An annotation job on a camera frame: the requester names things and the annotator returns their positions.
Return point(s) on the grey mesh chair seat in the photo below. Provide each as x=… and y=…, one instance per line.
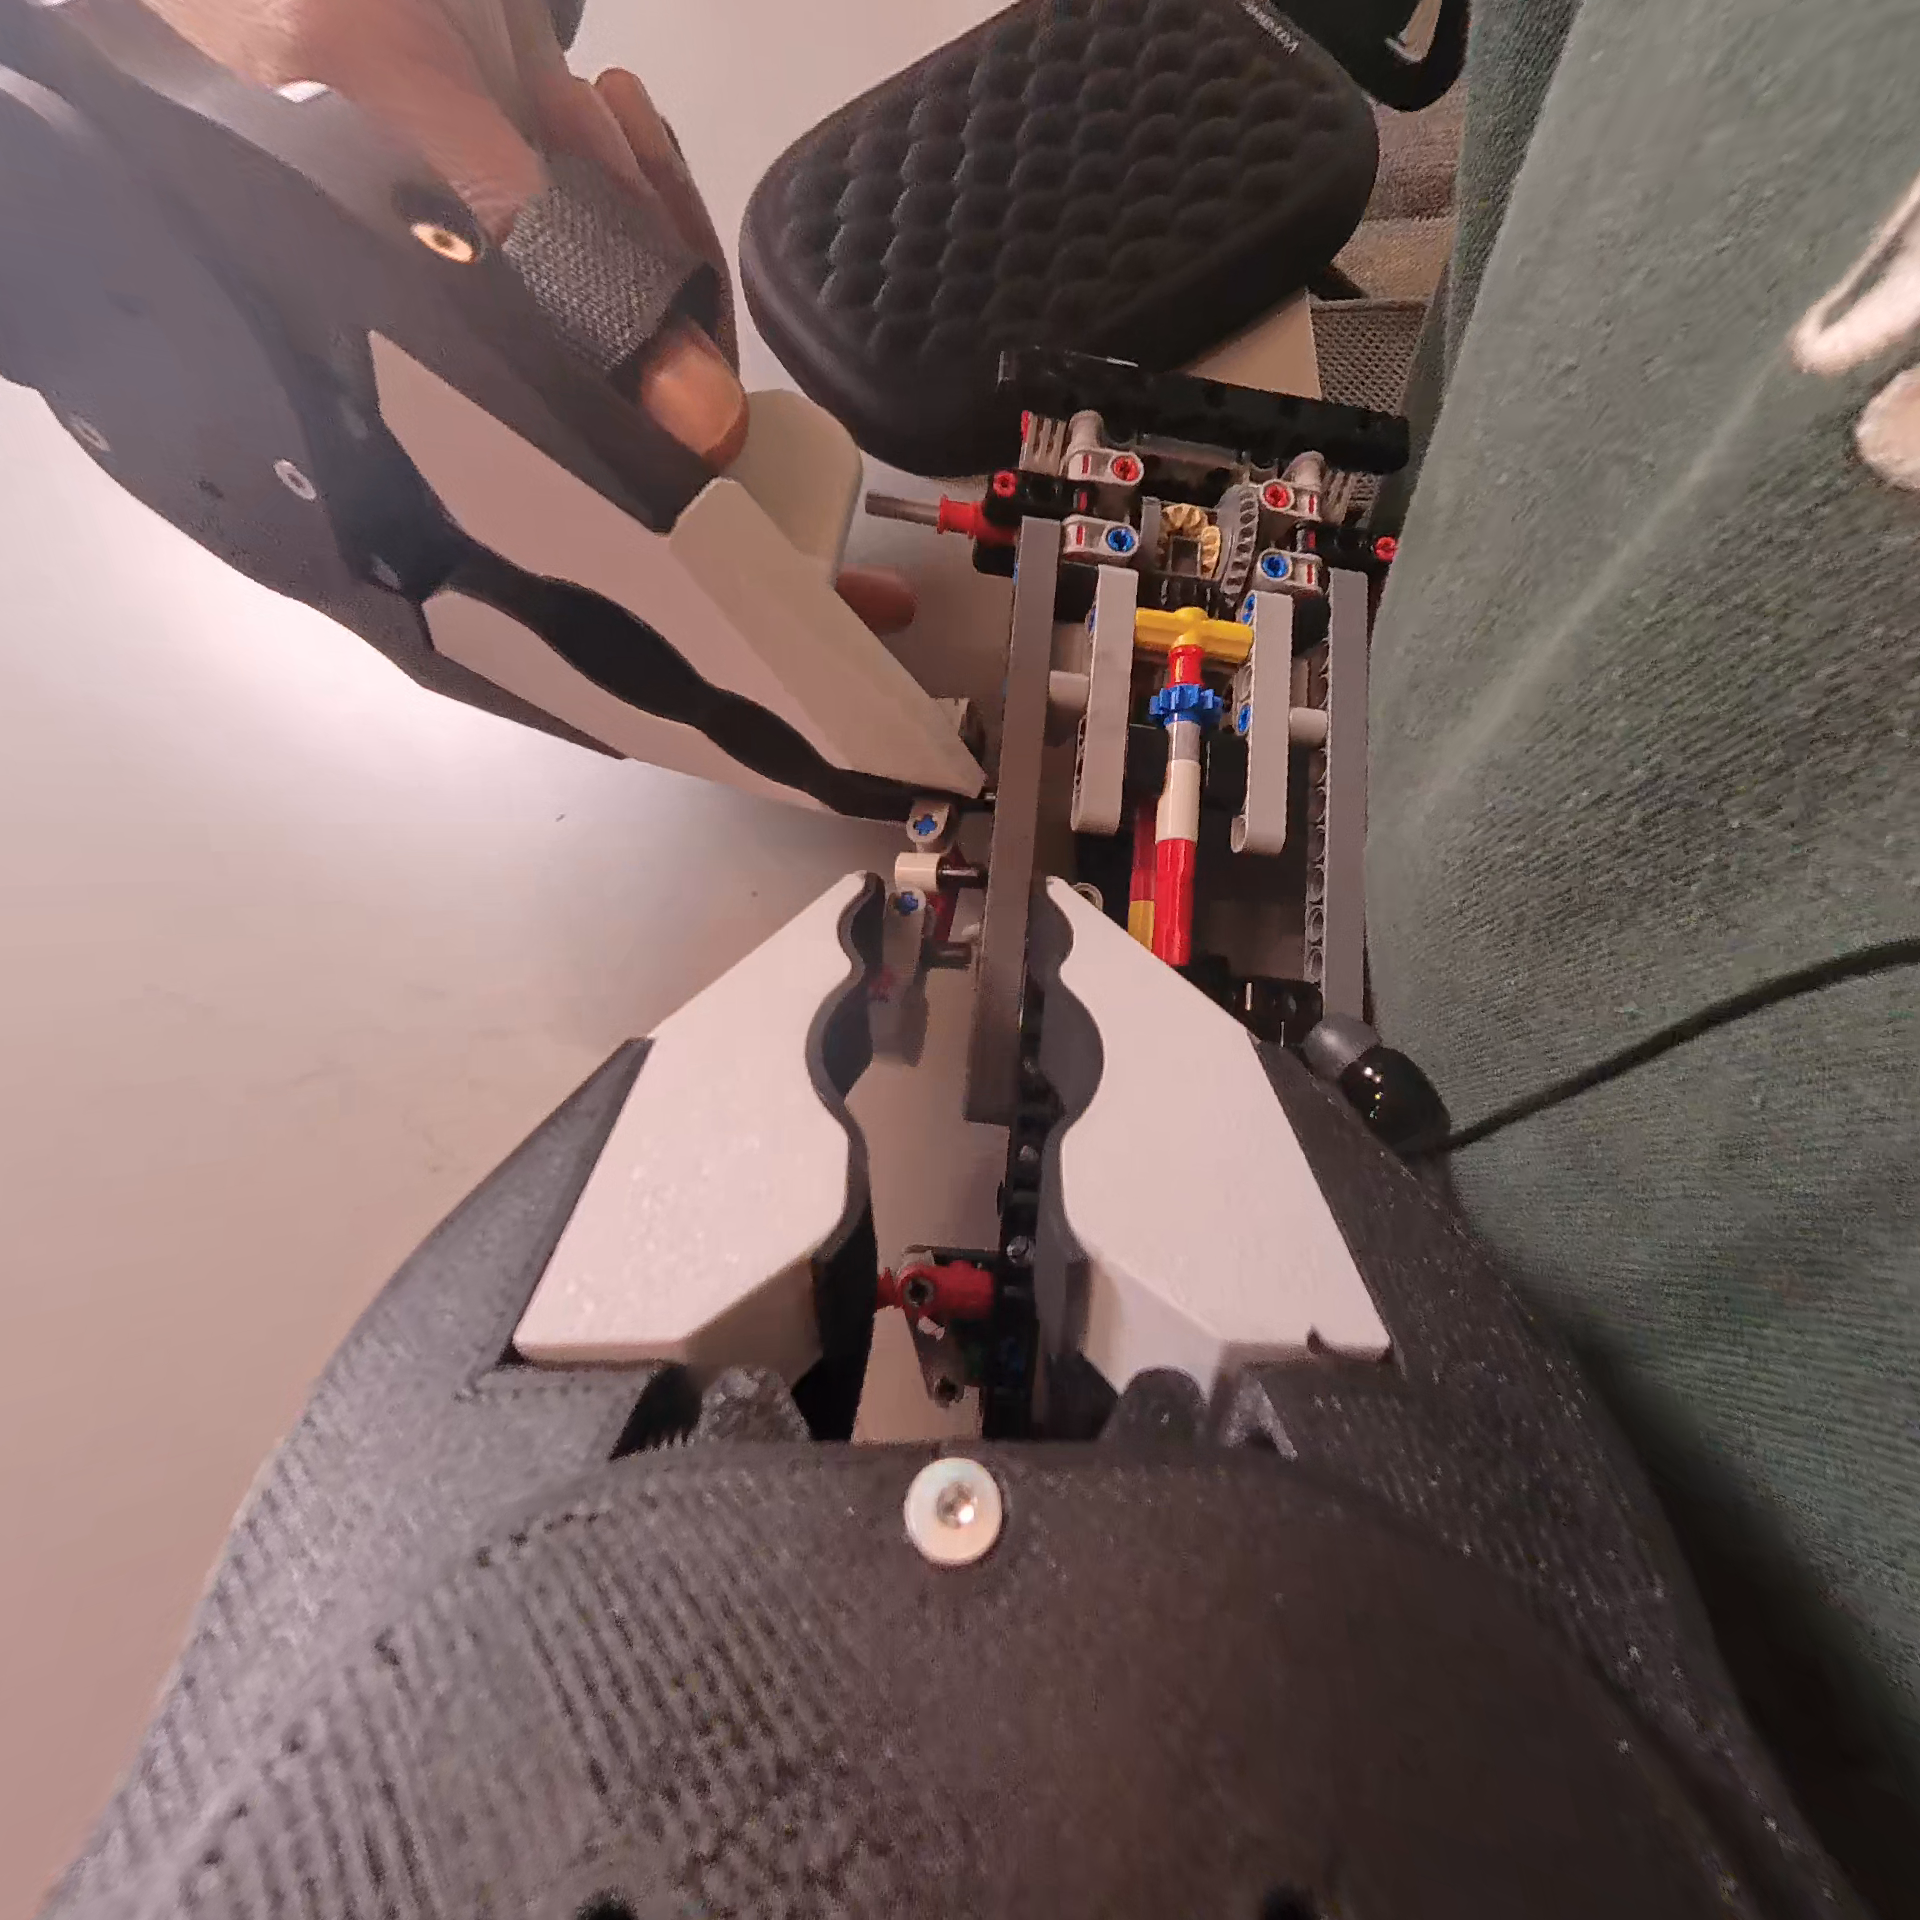
x=1373, y=353

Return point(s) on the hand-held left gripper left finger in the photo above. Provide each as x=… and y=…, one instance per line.
x=690, y=1200

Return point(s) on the multicoloured lego technic model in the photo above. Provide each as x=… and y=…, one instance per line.
x=1185, y=720

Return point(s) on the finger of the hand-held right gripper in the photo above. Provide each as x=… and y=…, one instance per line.
x=600, y=691
x=751, y=598

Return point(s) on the person's right hand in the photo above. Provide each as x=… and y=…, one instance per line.
x=434, y=89

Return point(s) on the black dimpled chair armrest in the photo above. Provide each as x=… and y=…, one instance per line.
x=1050, y=195

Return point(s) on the dark green embroidered sweatshirt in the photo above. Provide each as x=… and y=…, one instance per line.
x=1650, y=900

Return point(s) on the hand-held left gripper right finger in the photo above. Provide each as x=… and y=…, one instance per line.
x=1201, y=1184

